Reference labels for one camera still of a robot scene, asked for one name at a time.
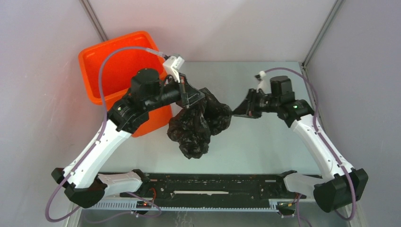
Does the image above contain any small circuit board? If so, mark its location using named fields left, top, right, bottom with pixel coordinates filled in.
left=135, top=201, right=153, bottom=209
left=276, top=202, right=296, bottom=218

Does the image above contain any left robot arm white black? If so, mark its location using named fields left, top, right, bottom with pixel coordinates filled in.
left=52, top=68, right=205, bottom=208

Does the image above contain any purple cable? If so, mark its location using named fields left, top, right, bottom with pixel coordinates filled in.
left=44, top=46, right=168, bottom=223
left=264, top=67, right=358, bottom=222

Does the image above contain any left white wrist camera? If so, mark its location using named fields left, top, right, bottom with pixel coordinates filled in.
left=163, top=55, right=185, bottom=83

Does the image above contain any black plastic trash bag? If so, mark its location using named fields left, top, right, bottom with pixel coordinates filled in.
left=167, top=87, right=232, bottom=159

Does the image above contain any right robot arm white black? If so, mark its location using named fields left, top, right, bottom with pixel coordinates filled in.
left=233, top=75, right=368, bottom=213

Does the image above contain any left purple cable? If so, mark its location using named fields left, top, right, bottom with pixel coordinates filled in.
left=44, top=46, right=168, bottom=223

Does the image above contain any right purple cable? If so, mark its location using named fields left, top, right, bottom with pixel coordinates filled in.
left=264, top=67, right=358, bottom=222

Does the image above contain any metal corner strip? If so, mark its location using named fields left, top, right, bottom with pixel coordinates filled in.
left=302, top=0, right=346, bottom=69
left=79, top=0, right=109, bottom=42

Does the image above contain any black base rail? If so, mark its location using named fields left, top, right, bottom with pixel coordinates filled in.
left=75, top=171, right=326, bottom=214

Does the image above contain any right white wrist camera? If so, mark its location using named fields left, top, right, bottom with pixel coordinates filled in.
left=254, top=70, right=267, bottom=94

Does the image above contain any right metal corner strip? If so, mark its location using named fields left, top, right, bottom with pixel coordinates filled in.
left=302, top=0, right=346, bottom=69

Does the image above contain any left small circuit board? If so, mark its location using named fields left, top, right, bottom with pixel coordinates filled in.
left=135, top=201, right=153, bottom=209

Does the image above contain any left metal corner strip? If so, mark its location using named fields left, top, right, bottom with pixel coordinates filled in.
left=79, top=0, right=109, bottom=42

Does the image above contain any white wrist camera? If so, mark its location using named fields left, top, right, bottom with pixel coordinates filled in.
left=163, top=55, right=185, bottom=83
left=254, top=70, right=267, bottom=94

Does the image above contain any orange plastic trash bin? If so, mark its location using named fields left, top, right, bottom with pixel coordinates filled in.
left=78, top=31, right=172, bottom=137

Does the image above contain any right small circuit board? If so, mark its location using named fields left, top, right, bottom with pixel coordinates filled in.
left=276, top=202, right=296, bottom=218

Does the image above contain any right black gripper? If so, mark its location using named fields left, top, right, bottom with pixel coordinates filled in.
left=232, top=88, right=280, bottom=119

